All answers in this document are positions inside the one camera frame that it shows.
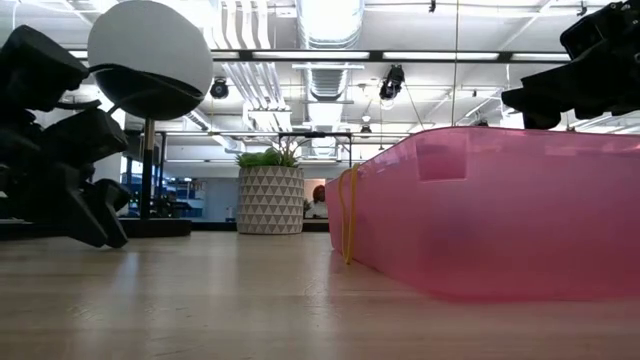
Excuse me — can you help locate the white globe lamp black stand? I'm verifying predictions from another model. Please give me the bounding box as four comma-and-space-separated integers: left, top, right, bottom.
87, 0, 215, 239

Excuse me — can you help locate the thin hanging cable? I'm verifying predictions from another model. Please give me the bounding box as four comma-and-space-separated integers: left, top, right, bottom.
451, 0, 460, 129

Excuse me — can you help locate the black overhead camera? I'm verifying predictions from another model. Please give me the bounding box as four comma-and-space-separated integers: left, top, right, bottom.
378, 63, 406, 101

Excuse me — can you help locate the pink translucent plastic bin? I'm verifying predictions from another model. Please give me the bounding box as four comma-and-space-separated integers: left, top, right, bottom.
324, 125, 640, 302

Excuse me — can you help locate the person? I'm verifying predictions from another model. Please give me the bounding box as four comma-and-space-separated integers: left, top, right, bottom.
303, 183, 330, 220

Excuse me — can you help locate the yellow rubber band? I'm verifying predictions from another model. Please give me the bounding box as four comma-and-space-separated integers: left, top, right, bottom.
337, 162, 362, 266

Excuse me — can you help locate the black background station frame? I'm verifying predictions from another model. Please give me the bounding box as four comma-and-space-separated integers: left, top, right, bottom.
122, 128, 169, 220

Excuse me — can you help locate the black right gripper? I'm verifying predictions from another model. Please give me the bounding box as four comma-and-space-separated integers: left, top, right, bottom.
500, 0, 640, 131

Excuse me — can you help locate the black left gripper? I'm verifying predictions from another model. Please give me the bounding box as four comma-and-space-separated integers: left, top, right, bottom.
0, 107, 133, 250

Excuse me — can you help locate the green plant in patterned pot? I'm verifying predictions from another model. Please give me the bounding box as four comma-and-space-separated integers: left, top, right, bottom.
235, 142, 306, 236

